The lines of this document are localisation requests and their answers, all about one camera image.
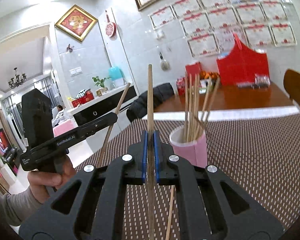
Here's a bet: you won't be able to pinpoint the grey sleeve forearm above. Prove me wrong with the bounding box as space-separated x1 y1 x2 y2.
0 188 42 226

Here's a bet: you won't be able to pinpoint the potted green plant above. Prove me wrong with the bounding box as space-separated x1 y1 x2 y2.
92 76 110 96

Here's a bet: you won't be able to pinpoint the dark brown wooden chopstick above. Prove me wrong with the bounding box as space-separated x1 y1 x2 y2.
147 64 154 239

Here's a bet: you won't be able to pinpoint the chopsticks bundle in holder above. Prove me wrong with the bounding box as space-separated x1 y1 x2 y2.
183 73 220 142

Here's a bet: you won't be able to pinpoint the black chandelier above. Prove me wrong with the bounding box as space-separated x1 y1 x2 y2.
8 67 27 89

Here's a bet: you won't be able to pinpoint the teal humidifier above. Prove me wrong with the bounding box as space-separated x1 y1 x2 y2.
108 67 126 88

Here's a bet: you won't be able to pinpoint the red gift bag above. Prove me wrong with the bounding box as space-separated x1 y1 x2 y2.
216 34 269 86

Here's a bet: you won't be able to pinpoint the small red bag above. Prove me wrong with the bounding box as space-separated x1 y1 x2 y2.
185 62 203 79

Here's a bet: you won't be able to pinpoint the brown wooden chair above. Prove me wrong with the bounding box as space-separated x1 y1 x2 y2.
283 69 300 107

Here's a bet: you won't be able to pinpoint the white black sideboard cabinet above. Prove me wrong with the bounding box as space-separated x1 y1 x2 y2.
67 85 126 126

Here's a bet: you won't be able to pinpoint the pink cylindrical utensil holder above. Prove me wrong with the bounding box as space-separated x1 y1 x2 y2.
170 126 207 168

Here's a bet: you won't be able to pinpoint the person's left hand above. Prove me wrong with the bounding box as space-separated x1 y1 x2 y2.
27 155 76 204

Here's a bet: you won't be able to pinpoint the brown polka dot tablecloth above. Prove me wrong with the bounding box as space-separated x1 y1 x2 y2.
75 113 300 240

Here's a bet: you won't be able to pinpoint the lone light wooden chopstick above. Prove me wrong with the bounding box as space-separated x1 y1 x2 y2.
97 82 132 168

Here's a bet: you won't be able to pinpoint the red box on sideboard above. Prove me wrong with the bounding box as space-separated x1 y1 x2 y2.
71 89 94 108

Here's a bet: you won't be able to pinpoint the red round wall ornament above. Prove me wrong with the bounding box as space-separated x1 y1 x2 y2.
105 11 117 38

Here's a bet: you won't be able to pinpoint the red cola cans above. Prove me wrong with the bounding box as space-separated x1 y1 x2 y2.
176 76 186 96

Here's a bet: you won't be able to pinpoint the black jacket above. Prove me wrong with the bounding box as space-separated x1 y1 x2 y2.
125 82 175 123

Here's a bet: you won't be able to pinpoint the gold framed red picture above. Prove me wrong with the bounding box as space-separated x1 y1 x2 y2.
55 4 98 42

